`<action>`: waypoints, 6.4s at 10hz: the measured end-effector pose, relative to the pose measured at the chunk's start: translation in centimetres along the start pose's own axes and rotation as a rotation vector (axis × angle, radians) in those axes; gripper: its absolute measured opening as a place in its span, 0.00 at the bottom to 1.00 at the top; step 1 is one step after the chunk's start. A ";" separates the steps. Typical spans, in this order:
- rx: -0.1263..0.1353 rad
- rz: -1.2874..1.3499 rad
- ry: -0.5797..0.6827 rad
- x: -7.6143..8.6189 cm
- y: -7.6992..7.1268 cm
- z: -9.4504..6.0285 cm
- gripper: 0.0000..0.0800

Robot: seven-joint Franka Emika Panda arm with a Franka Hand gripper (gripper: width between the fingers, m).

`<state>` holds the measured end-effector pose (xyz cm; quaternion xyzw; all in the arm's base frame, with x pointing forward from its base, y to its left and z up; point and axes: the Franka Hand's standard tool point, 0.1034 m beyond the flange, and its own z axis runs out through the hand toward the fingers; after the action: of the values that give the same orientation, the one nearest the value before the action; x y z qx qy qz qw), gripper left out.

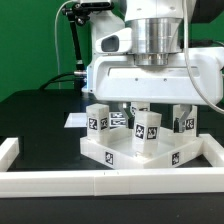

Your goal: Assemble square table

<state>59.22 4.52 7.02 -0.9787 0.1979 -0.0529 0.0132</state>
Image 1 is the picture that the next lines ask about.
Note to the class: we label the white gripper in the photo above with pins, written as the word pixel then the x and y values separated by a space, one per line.
pixel 117 78

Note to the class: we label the white sheet with fiducial tags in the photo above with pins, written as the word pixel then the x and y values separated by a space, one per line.
pixel 79 120

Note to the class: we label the white U-shaped fence wall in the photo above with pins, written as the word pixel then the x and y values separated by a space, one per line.
pixel 102 182

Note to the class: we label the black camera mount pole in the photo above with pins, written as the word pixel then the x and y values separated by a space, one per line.
pixel 80 67

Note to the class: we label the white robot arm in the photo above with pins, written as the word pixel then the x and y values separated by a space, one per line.
pixel 148 57

